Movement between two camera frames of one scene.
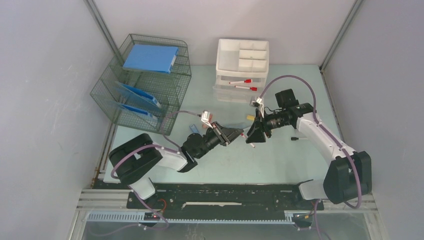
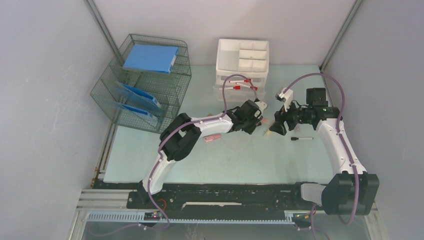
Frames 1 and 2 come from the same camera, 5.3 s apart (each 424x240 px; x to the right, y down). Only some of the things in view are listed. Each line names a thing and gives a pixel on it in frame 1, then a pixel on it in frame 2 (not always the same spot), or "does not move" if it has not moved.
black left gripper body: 217,136 to 249,124
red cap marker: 247,81 does not move
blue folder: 153,58 does not move
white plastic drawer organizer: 242,67 does not move
